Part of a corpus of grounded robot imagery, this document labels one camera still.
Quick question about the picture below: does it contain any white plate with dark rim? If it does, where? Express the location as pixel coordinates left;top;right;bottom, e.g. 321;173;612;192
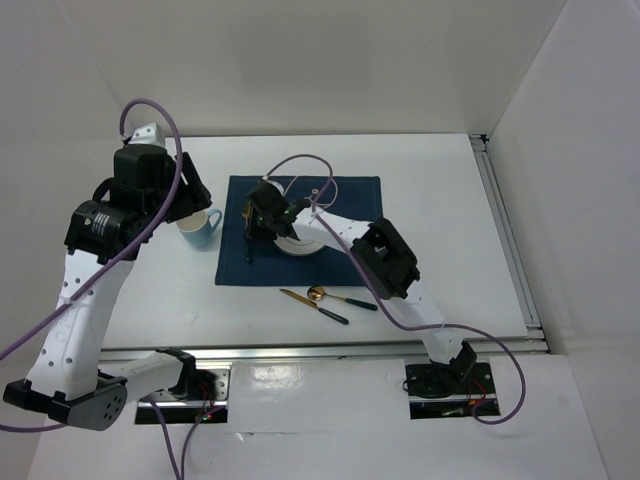
272;182;329;257

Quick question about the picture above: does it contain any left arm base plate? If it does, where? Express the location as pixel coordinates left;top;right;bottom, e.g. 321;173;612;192
149;364;231;425

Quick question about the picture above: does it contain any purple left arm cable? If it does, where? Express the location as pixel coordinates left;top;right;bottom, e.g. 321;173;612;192
0;98;221;479

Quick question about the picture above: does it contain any gold knife green handle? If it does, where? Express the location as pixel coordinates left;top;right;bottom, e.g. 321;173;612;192
279;288;350;325

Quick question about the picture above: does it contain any blue placemat with whale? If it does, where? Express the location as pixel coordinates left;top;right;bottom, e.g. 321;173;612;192
214;174;392;288

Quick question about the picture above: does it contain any light blue mug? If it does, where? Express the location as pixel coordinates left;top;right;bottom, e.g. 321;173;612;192
176;209;223;249

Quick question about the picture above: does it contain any aluminium right side rail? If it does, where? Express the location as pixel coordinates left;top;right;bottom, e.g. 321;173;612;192
469;134;550;354

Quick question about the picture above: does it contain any aluminium front rail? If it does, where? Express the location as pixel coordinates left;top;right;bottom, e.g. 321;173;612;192
99;337;550;364

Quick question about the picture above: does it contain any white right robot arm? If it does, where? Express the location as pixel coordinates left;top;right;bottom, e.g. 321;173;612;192
247;179;477;398

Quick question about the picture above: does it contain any gold spoon green handle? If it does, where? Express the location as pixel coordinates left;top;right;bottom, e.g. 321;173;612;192
307;286;378;311

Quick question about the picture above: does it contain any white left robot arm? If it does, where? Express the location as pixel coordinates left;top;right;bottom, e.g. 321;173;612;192
3;123;211;431

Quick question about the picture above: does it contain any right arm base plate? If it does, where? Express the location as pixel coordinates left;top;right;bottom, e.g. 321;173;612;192
402;362;501;420

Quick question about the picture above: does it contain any aluminium rail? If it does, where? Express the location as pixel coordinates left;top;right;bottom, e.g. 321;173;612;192
99;337;550;364
469;134;550;354

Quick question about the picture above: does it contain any gold fork green handle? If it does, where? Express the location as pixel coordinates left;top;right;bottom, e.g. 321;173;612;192
242;203;253;265

